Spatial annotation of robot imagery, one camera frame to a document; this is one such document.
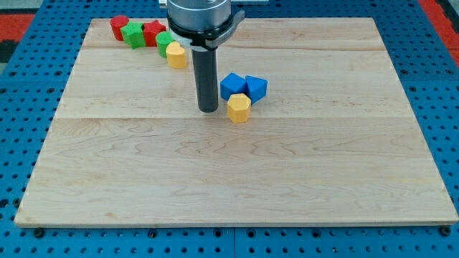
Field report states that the blue cube block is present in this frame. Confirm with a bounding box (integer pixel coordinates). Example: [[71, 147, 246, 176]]
[[220, 73, 247, 100]]

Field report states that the blue triangle block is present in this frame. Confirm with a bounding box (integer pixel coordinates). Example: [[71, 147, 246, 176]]
[[245, 75, 268, 105]]

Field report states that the wooden board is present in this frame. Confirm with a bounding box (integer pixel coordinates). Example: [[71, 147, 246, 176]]
[[15, 18, 458, 228]]

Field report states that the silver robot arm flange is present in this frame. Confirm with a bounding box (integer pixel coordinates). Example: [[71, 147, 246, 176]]
[[164, 0, 245, 52]]

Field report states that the yellow heart block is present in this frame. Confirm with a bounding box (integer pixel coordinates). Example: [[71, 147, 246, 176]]
[[166, 42, 187, 69]]

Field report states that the red star block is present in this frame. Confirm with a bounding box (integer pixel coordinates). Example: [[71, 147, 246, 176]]
[[143, 20, 166, 47]]

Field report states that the red cylinder block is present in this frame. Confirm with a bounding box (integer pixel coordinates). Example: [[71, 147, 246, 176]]
[[110, 15, 129, 41]]

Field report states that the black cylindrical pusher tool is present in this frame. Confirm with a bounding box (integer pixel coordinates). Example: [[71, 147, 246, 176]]
[[191, 50, 218, 113]]

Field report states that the green cylinder block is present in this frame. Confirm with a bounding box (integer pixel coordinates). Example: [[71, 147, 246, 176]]
[[156, 31, 174, 58]]

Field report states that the yellow hexagon block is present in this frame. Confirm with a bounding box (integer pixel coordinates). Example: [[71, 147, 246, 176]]
[[227, 93, 251, 123]]

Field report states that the green star block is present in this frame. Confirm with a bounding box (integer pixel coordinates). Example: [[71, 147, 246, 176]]
[[120, 21, 146, 49]]

